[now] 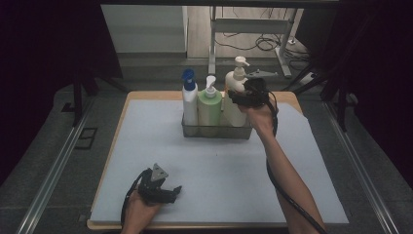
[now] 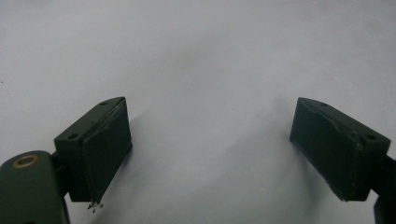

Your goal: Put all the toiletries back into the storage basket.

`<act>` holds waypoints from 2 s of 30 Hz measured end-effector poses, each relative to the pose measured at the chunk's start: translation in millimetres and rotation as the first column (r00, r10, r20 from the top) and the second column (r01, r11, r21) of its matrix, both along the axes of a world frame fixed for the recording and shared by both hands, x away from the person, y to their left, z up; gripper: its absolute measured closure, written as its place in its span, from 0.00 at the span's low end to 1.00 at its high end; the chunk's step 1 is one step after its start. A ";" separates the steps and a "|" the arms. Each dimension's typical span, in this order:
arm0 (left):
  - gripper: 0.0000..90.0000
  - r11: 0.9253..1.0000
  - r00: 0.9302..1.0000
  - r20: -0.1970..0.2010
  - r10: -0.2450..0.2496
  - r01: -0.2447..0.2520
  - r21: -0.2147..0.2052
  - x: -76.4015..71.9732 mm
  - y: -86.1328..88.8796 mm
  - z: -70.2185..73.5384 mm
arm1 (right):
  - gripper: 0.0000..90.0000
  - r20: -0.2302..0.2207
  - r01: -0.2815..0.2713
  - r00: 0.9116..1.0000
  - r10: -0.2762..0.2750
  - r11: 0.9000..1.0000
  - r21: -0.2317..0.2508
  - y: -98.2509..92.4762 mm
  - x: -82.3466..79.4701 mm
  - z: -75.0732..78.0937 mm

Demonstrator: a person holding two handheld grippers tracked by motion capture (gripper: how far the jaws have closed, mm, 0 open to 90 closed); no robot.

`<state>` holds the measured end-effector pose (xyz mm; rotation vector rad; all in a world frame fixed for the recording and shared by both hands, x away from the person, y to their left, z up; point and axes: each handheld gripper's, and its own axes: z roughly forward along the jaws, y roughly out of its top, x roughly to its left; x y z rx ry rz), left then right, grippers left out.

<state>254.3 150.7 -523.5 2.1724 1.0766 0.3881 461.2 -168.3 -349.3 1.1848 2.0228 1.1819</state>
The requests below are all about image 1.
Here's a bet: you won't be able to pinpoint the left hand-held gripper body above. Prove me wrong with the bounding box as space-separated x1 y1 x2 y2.
136 162 170 205

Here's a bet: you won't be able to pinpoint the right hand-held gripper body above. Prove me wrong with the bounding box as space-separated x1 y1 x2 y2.
243 69 280 108

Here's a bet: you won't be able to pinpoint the cream pump bottle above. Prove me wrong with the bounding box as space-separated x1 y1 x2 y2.
223 56 251 129

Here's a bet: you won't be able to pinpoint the green pump bottle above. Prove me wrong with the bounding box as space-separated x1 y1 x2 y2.
197 75 224 128

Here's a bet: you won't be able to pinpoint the grey mesh basket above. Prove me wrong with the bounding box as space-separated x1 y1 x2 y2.
180 110 254 140

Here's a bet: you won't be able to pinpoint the white bottle with blue cap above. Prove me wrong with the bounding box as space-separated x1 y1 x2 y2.
180 67 200 127

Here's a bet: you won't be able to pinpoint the person's right hand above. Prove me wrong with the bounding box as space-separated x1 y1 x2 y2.
239 102 278 139

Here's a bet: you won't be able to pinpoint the person's left hand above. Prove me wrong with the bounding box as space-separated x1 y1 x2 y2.
121 191 164 234

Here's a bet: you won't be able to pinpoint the white table mat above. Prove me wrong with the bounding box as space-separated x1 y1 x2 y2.
89 98 350 225

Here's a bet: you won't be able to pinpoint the white power strip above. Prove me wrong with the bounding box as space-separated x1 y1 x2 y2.
299 72 318 86

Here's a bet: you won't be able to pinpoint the black stand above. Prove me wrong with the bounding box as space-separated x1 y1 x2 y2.
282 64 359 133
60 72 131 128

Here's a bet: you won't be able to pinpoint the white cabinet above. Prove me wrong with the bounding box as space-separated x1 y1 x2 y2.
100 4 189 55

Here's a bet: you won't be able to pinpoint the dark curtain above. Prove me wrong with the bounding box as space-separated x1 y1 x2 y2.
293 0 413 188
0 0 124 184

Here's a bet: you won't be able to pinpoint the black floor cables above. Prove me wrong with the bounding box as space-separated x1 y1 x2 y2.
213 8 313 71

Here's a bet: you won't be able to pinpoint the white metal desk frame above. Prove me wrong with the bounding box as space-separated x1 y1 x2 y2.
207 6 293 79

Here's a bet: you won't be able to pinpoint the aluminium floor rail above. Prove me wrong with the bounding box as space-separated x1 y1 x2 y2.
321 100 393 234
15 97 95 234

